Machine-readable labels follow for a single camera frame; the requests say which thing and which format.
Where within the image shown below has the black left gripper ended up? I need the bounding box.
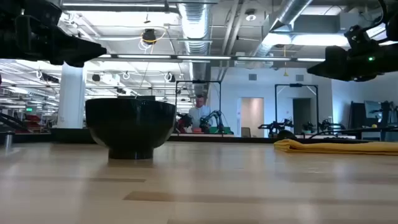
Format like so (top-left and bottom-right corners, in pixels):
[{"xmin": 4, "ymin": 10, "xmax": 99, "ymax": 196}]
[{"xmin": 0, "ymin": 12, "xmax": 108, "ymax": 68}]

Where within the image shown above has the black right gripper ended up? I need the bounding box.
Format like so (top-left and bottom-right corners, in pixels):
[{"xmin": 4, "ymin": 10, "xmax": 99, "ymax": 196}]
[{"xmin": 307, "ymin": 24, "xmax": 398, "ymax": 83}]

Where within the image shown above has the white pillar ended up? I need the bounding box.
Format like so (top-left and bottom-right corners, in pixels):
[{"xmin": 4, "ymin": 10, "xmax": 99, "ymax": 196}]
[{"xmin": 57, "ymin": 62, "xmax": 88, "ymax": 129}]

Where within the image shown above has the dark door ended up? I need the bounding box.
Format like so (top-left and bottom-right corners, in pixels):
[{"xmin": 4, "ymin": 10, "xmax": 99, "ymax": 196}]
[{"xmin": 292, "ymin": 98, "xmax": 312, "ymax": 135}]

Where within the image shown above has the background computer monitor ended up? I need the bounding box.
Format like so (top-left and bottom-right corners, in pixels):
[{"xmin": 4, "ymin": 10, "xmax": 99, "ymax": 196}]
[{"xmin": 364, "ymin": 100, "xmax": 384, "ymax": 124}]

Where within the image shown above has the yellow cloth napkin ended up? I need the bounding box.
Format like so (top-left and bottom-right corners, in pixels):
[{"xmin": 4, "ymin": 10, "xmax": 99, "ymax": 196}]
[{"xmin": 273, "ymin": 138, "xmax": 398, "ymax": 156}]

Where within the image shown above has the black dome-shaped object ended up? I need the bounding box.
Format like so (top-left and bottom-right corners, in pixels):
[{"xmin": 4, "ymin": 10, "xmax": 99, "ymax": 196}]
[{"xmin": 276, "ymin": 129, "xmax": 298, "ymax": 141}]

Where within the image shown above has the light-coloured door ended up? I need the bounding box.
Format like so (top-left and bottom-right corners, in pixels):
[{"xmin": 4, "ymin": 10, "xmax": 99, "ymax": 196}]
[{"xmin": 241, "ymin": 97, "xmax": 265, "ymax": 138}]

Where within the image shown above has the black bar with light strips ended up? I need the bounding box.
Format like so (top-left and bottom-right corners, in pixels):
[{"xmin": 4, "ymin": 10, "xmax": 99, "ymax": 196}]
[{"xmin": 93, "ymin": 54, "xmax": 326, "ymax": 63}]

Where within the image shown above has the person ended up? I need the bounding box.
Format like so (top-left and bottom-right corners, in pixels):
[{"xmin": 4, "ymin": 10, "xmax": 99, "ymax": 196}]
[{"xmin": 187, "ymin": 95, "xmax": 214, "ymax": 133}]

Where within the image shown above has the green bin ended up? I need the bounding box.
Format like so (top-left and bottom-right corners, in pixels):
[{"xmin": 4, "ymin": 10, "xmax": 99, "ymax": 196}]
[{"xmin": 208, "ymin": 126, "xmax": 234, "ymax": 135}]

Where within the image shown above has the black background station frame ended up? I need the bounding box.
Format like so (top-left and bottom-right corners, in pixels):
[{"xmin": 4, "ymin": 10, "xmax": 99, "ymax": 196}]
[
  {"xmin": 175, "ymin": 80, "xmax": 223, "ymax": 134},
  {"xmin": 274, "ymin": 83, "xmax": 320, "ymax": 135}
]

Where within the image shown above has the black overhead camera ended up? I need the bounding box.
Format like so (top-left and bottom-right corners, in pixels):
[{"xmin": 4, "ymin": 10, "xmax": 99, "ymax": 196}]
[{"xmin": 141, "ymin": 28, "xmax": 158, "ymax": 45}]

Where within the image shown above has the silver smooth ventilation duct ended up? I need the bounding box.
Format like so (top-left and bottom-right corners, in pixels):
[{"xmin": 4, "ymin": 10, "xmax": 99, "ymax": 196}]
[{"xmin": 248, "ymin": 0, "xmax": 313, "ymax": 60}]

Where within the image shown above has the silver ribbed ventilation duct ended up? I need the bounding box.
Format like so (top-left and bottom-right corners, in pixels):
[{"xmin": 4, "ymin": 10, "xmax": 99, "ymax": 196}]
[{"xmin": 177, "ymin": 0, "xmax": 213, "ymax": 82}]

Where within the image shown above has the short metal post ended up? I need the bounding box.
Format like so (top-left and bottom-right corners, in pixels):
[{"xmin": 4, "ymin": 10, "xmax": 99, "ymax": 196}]
[{"xmin": 4, "ymin": 131, "xmax": 14, "ymax": 151}]

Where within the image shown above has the black metal table frame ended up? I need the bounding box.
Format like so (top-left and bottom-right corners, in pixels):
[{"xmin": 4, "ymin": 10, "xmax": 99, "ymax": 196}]
[{"xmin": 0, "ymin": 127, "xmax": 374, "ymax": 144}]

